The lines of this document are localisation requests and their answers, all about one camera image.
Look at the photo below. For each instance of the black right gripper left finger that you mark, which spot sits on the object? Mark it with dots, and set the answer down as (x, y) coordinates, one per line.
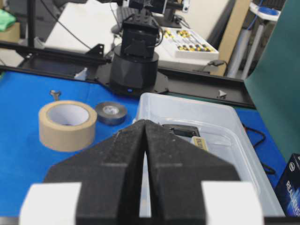
(111, 176)

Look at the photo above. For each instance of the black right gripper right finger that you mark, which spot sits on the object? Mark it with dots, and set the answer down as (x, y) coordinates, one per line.
(176, 170)

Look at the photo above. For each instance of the clear plastic tool box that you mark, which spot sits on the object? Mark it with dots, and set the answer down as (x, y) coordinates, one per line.
(224, 134)

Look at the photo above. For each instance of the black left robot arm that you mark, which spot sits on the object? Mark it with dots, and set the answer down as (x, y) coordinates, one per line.
(135, 63)

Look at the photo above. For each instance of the black RealSense box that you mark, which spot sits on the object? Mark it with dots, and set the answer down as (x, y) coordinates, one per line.
(288, 187)

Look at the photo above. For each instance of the grey tape roll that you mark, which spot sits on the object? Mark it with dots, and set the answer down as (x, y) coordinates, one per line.
(111, 113)

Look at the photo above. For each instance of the beige masking tape roll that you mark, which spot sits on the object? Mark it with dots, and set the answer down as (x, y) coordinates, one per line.
(67, 126)

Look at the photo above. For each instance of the blue table mat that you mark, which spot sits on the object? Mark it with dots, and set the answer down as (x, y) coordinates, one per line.
(24, 160)

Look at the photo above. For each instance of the silver metal wrench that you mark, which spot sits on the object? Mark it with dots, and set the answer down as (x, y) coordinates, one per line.
(55, 94)

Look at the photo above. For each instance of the white screwdriver set case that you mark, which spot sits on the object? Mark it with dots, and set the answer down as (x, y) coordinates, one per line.
(187, 44)

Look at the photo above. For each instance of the green cloth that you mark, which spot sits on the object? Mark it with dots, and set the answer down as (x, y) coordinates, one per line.
(6, 20)

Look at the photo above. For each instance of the black aluminium frame rail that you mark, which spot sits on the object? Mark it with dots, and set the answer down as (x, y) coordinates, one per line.
(64, 65)

